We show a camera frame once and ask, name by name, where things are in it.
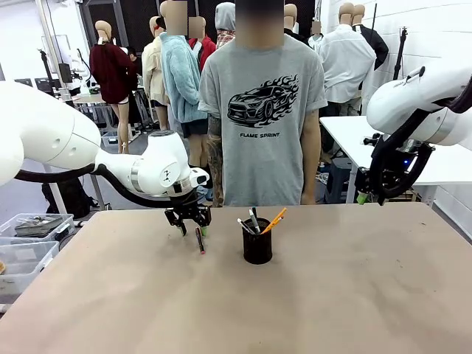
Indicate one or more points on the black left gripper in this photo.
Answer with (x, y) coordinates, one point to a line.
(186, 203)

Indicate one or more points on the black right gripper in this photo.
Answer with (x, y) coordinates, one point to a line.
(396, 171)

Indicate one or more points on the white black pen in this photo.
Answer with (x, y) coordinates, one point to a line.
(245, 225)

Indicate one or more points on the white grey multicolour pen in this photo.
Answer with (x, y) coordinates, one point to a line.
(254, 219)

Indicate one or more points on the yellow pencil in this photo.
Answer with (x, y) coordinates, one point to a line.
(274, 220)

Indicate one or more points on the orange pencil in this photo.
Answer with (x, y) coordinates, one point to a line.
(277, 221)

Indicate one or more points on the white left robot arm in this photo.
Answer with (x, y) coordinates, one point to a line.
(44, 129)

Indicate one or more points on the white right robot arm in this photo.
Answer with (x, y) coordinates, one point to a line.
(413, 99)

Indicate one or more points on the bare left forearm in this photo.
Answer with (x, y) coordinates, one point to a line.
(309, 173)

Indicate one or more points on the tattooed right forearm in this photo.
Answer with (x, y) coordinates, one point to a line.
(215, 173)

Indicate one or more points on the black mesh pen holder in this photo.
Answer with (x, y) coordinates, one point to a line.
(257, 247)

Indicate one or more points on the black marker pink end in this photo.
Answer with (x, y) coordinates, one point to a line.
(199, 239)

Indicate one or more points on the dark grey stool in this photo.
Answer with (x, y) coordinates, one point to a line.
(339, 180)

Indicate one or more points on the white side table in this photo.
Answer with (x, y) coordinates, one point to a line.
(350, 136)

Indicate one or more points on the person in grey t-shirt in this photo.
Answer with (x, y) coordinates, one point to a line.
(262, 155)

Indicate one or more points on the black backpack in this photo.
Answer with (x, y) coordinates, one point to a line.
(70, 199)

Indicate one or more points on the white shirt mannequin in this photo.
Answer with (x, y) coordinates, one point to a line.
(344, 59)

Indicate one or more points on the black tripod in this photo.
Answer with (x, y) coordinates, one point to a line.
(400, 55)

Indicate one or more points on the beige jacket mannequin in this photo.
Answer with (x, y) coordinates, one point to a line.
(153, 73)

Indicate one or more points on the black jacket mannequin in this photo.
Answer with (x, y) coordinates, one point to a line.
(376, 44)

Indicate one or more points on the clear plastic bin with tools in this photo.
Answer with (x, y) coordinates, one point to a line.
(37, 225)

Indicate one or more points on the dark red sweater mannequin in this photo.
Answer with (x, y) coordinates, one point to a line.
(110, 73)

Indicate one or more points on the red jacket mannequin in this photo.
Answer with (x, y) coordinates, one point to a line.
(206, 49)

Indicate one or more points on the grey hoodie mannequin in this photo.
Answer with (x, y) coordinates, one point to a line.
(225, 22)

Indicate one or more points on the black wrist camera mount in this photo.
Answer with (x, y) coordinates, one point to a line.
(371, 141)

